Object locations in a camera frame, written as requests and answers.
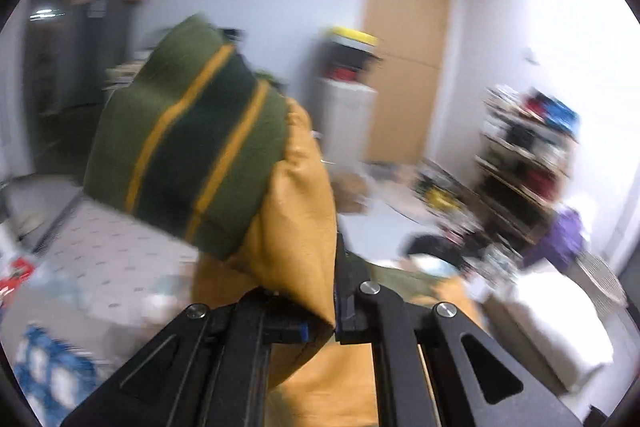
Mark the yellow box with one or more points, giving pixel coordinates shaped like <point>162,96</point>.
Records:
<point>350,36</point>

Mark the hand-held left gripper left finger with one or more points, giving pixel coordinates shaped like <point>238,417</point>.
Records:
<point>296,333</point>

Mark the green jacket with orange lining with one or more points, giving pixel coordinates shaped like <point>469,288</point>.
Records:
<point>200,132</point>

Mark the wooden rack with clothes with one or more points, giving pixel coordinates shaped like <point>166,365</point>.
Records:
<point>530,157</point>

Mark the blue patterned cloth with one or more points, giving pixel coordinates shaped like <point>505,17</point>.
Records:
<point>50,372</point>

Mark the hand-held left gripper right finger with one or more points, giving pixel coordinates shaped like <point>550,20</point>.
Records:
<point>346,309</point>

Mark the white dotted quilt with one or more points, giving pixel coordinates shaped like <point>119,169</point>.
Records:
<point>115,252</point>

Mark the floor clutter pile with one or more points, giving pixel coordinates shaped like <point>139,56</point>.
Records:
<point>450,202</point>

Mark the red packet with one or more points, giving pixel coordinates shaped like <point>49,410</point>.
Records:
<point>15,277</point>

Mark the dark cabinet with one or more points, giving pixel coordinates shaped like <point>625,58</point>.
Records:
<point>75,72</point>

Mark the white folded cloth pile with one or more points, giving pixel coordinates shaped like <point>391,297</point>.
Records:
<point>565,327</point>

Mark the wooden door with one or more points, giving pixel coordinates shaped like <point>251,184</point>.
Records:
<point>405,32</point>

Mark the dark cloth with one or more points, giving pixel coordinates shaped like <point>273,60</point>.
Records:
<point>430,247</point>

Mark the tall white drawer cabinet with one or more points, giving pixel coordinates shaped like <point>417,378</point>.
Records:
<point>350,117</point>

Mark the purple cloth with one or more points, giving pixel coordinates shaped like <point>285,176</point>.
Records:
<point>560,237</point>

